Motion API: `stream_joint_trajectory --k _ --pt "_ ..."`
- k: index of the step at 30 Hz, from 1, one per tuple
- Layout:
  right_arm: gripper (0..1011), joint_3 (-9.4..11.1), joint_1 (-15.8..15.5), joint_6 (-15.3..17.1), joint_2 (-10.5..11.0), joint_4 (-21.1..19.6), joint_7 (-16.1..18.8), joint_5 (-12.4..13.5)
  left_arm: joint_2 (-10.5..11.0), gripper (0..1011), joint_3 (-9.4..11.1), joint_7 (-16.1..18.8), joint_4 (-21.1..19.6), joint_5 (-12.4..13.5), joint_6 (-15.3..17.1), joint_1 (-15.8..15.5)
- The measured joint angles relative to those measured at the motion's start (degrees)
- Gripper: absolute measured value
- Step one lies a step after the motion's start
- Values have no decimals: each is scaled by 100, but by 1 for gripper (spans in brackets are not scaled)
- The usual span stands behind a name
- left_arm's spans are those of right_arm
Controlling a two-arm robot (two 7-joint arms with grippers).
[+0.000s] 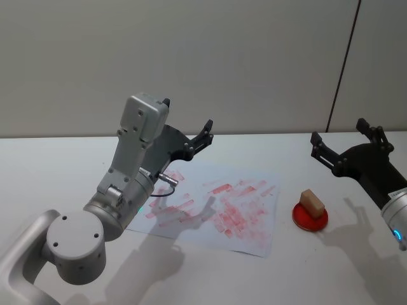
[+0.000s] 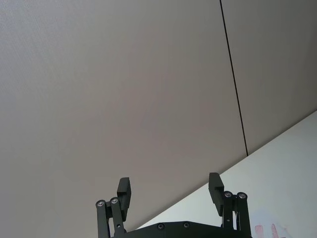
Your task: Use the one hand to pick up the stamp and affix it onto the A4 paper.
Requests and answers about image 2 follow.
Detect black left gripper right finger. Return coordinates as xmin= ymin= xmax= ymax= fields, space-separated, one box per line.
xmin=209 ymin=172 xmax=253 ymax=238

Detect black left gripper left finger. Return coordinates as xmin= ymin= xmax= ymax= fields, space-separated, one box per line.
xmin=95 ymin=177 xmax=132 ymax=238

